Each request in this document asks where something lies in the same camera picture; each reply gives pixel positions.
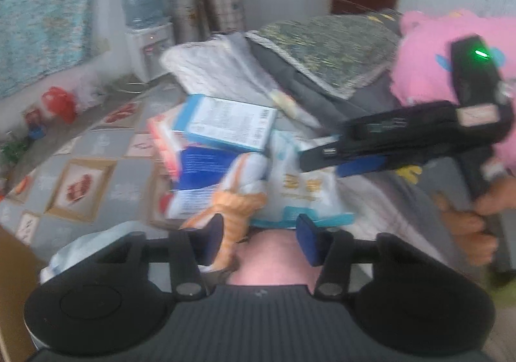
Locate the white water dispenser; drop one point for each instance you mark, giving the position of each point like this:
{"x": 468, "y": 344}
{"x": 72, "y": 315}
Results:
{"x": 151, "y": 51}

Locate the red white packet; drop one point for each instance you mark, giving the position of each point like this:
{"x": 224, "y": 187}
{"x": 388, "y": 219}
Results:
{"x": 165, "y": 148}

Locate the teal floral wall cloth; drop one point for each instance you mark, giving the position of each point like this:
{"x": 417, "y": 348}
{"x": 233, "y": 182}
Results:
{"x": 44, "y": 11}

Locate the blue white packet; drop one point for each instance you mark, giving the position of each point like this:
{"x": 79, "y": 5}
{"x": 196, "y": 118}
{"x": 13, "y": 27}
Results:
{"x": 201, "y": 168}

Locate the white snack packet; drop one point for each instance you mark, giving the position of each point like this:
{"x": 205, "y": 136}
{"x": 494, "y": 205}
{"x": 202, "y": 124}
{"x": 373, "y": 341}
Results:
{"x": 294, "y": 192}

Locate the pink plush doll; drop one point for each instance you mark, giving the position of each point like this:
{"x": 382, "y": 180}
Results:
{"x": 274, "y": 261}

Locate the white quilted blanket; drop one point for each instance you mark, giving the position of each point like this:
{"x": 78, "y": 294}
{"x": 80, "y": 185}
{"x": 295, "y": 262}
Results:
{"x": 225, "y": 67}

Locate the orange knitted toy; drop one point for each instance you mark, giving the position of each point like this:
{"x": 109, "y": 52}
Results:
{"x": 238, "y": 208}

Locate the blue white box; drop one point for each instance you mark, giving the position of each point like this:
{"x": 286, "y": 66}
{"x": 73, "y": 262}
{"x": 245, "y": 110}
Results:
{"x": 225, "y": 124}

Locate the grey blanket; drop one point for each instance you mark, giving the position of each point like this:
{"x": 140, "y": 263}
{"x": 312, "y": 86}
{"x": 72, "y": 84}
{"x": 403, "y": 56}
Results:
{"x": 322, "y": 104}

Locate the large pink plush toy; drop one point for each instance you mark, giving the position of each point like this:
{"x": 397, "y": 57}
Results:
{"x": 427, "y": 59}

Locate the brown cardboard box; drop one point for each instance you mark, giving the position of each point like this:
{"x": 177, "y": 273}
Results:
{"x": 16, "y": 297}

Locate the green patterned cushion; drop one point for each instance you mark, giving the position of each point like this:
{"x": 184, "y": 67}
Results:
{"x": 326, "y": 51}

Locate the red plastic bag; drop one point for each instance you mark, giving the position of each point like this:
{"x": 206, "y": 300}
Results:
{"x": 60, "y": 104}

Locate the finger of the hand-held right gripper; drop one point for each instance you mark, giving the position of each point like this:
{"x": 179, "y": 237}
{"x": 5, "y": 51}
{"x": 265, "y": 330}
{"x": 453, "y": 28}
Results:
{"x": 361, "y": 167}

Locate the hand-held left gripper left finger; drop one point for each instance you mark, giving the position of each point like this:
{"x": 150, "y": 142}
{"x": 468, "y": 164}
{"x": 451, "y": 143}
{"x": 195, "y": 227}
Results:
{"x": 209, "y": 241}

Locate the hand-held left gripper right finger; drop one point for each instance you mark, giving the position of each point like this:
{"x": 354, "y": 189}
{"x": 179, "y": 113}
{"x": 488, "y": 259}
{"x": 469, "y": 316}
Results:
{"x": 308, "y": 241}

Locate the person's right hand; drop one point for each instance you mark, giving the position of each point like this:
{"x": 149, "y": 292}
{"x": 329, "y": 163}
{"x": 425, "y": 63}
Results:
{"x": 467, "y": 229}

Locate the white plastic bag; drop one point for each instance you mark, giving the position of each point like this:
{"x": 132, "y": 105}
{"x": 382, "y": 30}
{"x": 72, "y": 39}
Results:
{"x": 88, "y": 249}

